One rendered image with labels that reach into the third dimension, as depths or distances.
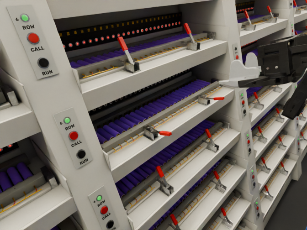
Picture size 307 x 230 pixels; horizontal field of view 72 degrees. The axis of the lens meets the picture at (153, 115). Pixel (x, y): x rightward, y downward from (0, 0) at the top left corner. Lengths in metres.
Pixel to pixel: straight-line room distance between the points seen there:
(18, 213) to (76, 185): 0.11
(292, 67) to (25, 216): 0.58
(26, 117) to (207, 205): 0.71
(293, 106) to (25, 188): 0.57
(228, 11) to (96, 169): 0.72
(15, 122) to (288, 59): 0.50
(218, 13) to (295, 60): 0.47
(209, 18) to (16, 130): 0.75
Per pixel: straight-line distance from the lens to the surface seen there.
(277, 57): 0.48
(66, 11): 0.49
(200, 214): 0.88
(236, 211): 1.15
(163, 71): 0.60
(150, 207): 0.67
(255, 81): 0.48
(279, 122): 1.49
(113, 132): 0.60
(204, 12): 0.93
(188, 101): 0.75
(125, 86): 0.52
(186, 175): 0.75
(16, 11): 0.45
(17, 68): 0.43
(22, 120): 0.44
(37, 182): 0.53
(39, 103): 0.44
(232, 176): 1.03
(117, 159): 0.54
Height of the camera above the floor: 1.17
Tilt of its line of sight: 17 degrees down
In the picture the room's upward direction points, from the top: 15 degrees counter-clockwise
